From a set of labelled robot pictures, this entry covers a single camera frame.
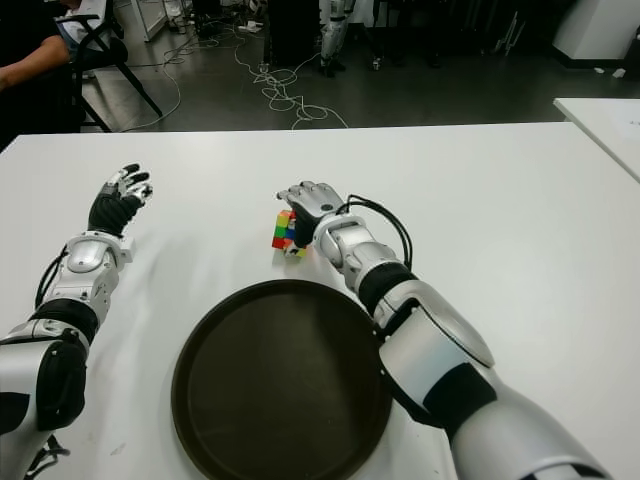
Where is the black left forearm cable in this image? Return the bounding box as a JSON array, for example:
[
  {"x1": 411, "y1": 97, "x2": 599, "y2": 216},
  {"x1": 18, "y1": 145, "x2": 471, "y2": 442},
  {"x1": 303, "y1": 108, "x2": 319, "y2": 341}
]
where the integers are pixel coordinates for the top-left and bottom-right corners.
[{"x1": 34, "y1": 247, "x2": 71, "y2": 311}]

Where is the dark round plate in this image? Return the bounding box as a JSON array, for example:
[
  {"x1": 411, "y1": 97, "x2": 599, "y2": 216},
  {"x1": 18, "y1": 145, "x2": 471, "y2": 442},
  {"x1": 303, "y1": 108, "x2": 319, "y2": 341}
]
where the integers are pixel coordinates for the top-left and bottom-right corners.
[{"x1": 170, "y1": 279, "x2": 394, "y2": 480}]

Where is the black cabinet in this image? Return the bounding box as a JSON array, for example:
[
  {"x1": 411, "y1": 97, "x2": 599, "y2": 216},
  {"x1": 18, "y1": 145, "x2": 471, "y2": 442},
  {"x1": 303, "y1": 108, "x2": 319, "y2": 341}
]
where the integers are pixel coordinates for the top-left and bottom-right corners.
[{"x1": 267, "y1": 0, "x2": 321, "y2": 67}]

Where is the person in white shirt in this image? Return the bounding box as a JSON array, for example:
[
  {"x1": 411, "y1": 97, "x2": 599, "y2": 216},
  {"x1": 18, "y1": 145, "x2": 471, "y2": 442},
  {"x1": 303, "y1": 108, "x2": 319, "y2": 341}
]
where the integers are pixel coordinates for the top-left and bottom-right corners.
[{"x1": 57, "y1": 14, "x2": 87, "y2": 51}]

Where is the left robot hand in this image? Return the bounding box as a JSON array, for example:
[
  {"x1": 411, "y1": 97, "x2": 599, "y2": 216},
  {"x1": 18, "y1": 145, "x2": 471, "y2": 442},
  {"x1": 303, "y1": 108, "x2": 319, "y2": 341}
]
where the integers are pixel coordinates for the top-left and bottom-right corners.
[{"x1": 87, "y1": 162, "x2": 155, "y2": 239}]

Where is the white tangled floor cable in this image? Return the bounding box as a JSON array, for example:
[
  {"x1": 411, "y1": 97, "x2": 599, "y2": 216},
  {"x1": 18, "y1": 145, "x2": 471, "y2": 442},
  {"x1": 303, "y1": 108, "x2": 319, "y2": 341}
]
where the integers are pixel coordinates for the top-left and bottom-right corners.
[{"x1": 234, "y1": 37, "x2": 351, "y2": 130}]

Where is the black forearm cable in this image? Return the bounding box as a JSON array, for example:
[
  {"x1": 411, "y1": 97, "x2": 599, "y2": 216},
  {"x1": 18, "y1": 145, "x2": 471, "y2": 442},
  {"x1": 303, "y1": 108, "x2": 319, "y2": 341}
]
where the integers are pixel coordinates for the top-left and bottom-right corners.
[
  {"x1": 335, "y1": 194, "x2": 415, "y2": 269},
  {"x1": 34, "y1": 247, "x2": 71, "y2": 311}
]

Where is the white board panel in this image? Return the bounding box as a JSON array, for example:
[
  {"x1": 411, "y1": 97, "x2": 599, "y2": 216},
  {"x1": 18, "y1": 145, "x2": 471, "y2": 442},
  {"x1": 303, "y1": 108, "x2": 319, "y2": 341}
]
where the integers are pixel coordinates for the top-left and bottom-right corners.
[{"x1": 142, "y1": 0, "x2": 177, "y2": 44}]

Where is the black left elbow cable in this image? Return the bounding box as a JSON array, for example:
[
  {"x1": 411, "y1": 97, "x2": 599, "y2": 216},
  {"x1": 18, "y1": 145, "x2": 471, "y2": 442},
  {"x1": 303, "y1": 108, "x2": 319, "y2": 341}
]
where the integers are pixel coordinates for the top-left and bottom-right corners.
[{"x1": 24, "y1": 435, "x2": 71, "y2": 479}]

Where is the grey folding stand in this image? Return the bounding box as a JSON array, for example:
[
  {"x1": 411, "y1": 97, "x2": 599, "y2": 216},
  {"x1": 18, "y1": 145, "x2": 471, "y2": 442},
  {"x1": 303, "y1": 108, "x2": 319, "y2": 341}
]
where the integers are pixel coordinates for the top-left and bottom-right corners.
[{"x1": 492, "y1": 9, "x2": 521, "y2": 57}]

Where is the multicoloured Rubik's cube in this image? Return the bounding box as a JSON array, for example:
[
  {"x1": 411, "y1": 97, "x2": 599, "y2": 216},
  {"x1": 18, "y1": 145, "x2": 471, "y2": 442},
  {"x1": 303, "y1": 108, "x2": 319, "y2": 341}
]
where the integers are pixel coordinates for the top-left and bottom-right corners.
[{"x1": 271, "y1": 209, "x2": 310, "y2": 260}]

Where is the black right forearm cable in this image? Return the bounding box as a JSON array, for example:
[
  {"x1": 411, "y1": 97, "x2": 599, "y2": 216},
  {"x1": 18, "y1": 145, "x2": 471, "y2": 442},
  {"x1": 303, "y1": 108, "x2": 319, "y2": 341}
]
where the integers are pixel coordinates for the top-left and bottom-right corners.
[{"x1": 335, "y1": 194, "x2": 415, "y2": 269}]

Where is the person in black shirt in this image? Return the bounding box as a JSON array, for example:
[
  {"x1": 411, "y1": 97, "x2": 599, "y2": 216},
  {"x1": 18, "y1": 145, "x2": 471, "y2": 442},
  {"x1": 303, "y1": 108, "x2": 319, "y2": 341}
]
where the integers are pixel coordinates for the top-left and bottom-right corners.
[{"x1": 0, "y1": 0, "x2": 84, "y2": 146}]

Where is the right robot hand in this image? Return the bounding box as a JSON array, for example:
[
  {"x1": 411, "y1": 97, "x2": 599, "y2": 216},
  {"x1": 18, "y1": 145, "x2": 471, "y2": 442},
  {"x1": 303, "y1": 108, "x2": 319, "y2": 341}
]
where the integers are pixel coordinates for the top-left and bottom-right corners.
[{"x1": 274, "y1": 180, "x2": 347, "y2": 250}]

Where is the white cabinet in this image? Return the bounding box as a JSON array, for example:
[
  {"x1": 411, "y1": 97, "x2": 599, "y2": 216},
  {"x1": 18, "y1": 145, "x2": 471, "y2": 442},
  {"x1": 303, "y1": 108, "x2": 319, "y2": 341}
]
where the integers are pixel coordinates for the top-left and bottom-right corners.
[{"x1": 551, "y1": 0, "x2": 640, "y2": 67}]

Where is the white humanoid robot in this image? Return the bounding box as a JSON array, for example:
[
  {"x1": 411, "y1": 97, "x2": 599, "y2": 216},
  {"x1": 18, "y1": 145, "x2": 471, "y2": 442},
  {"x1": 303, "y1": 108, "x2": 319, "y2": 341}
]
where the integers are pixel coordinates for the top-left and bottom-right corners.
[{"x1": 317, "y1": 0, "x2": 352, "y2": 77}]

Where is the black office chair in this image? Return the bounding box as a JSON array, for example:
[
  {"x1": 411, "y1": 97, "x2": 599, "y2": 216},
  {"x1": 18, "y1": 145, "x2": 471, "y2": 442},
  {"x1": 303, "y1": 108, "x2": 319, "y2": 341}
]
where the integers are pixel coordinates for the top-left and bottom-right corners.
[{"x1": 54, "y1": 12, "x2": 164, "y2": 134}]

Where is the white side table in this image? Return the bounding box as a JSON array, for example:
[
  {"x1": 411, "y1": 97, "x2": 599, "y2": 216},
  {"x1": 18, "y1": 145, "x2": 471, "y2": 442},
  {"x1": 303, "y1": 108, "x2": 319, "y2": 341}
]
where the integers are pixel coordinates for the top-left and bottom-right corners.
[{"x1": 552, "y1": 96, "x2": 640, "y2": 184}]

